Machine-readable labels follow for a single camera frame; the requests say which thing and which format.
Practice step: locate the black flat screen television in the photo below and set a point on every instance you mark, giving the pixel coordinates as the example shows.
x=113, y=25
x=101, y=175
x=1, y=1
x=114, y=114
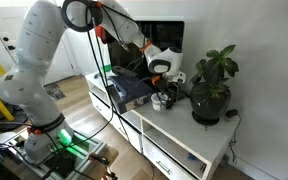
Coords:
x=170, y=36

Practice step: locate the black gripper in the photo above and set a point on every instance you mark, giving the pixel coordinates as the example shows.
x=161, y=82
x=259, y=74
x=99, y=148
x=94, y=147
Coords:
x=163, y=86

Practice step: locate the black power adapter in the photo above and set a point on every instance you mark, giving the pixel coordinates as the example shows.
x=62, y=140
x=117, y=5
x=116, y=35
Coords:
x=232, y=113

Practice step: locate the green plastic bin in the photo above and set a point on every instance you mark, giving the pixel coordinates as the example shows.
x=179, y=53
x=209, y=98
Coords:
x=106, y=68

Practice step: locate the black bar clamp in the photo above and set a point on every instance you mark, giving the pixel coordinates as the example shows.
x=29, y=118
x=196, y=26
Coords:
x=99, y=159

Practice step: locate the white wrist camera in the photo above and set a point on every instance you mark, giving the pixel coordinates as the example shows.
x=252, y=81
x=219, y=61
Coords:
x=179, y=77

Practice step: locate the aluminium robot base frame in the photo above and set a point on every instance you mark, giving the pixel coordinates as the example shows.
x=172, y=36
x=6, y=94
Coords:
x=84, y=150

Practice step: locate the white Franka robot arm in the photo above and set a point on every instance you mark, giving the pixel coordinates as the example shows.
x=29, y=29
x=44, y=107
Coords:
x=34, y=50

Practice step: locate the grey printer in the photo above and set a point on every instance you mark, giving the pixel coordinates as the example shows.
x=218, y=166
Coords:
x=134, y=88

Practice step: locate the green plant in black pot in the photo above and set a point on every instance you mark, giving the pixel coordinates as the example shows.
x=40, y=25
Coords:
x=214, y=100

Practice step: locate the white tv cabinet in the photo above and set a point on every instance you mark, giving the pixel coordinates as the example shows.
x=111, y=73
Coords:
x=197, y=140

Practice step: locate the dark patterned doormat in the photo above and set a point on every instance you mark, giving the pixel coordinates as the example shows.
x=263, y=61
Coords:
x=54, y=92

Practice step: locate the small blue object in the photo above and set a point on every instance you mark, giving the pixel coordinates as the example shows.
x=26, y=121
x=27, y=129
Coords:
x=192, y=156

